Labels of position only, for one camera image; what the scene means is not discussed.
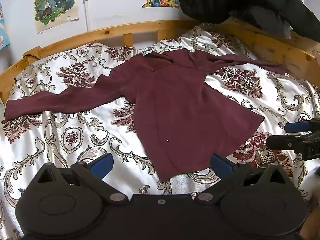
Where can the white wall pipe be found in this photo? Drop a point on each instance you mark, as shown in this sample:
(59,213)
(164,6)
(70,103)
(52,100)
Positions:
(86,10)

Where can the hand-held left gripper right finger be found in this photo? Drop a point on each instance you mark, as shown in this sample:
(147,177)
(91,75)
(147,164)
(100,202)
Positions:
(220,163)

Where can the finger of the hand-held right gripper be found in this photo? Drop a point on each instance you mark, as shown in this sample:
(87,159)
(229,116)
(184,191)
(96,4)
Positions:
(297,127)
(287,142)

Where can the floral satin bedspread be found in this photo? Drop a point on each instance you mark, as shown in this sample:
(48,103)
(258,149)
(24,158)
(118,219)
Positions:
(75,140)

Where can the maroon long-sleeve shirt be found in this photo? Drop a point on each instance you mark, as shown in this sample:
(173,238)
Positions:
(175,105)

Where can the cartoon figure wall poster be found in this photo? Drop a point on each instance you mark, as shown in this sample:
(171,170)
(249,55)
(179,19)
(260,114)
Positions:
(55,2)

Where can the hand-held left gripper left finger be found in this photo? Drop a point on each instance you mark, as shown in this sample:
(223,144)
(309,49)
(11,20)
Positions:
(101,165)

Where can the blue-edged wall poster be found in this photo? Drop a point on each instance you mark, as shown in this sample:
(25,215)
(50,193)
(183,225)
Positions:
(3,30)

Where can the wooden bed frame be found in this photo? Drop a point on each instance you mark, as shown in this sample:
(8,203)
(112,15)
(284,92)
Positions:
(140,28)

